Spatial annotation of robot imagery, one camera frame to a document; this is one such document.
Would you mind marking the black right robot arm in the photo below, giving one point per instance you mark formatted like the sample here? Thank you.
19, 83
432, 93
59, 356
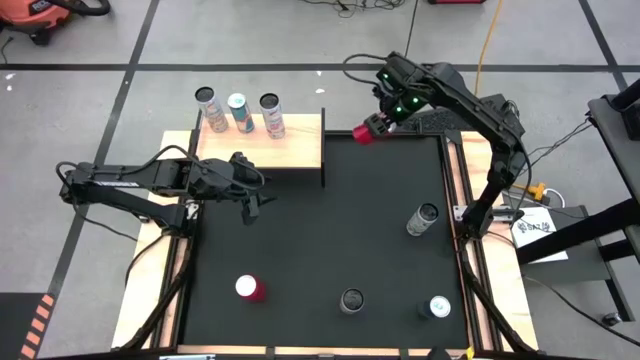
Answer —
480, 115

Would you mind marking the small black caster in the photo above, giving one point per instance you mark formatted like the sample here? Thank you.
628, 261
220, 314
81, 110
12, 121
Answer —
611, 318

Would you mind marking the blue silver Red Bull can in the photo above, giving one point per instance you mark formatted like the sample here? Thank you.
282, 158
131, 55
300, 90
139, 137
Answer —
436, 307
242, 117

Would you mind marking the yellow power splitter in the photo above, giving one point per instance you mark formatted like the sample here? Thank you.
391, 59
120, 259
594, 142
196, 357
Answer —
536, 190

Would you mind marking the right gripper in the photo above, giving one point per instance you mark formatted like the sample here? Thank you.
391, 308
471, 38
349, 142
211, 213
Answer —
390, 119

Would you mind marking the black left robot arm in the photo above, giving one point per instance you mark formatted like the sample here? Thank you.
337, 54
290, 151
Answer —
150, 175

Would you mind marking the black perforated computer case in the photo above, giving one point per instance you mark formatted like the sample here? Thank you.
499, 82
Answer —
425, 122

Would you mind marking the white Celsius energy drink can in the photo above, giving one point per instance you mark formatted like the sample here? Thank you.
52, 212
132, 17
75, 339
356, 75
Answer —
215, 115
274, 120

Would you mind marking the Celsius Tropical Vibe can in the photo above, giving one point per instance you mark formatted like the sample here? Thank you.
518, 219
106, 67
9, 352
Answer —
420, 222

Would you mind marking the Celsius Peach Vibe can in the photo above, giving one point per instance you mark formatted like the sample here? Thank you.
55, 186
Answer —
352, 301

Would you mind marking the red black box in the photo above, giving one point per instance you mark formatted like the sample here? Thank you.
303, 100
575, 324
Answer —
455, 1

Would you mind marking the black metal stand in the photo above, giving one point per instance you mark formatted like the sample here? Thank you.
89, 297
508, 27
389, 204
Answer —
615, 135

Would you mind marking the orange shop vacuum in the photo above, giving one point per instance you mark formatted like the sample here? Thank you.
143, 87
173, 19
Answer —
35, 15

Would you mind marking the black aluminium table frame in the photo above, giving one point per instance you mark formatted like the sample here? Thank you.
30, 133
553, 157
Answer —
178, 325

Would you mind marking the wooden shelf black metal frame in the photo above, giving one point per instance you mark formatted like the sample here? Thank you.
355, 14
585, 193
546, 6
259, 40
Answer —
295, 145

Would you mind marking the black mat orange stripes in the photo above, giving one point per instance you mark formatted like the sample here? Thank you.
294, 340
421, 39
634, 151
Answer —
15, 325

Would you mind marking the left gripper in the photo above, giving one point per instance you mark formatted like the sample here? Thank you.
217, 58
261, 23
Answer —
240, 180

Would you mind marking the red Coca-Cola can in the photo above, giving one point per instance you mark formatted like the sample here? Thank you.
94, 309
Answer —
362, 137
250, 288

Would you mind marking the white paper sheet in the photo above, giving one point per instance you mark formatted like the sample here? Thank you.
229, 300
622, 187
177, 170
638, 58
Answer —
540, 242

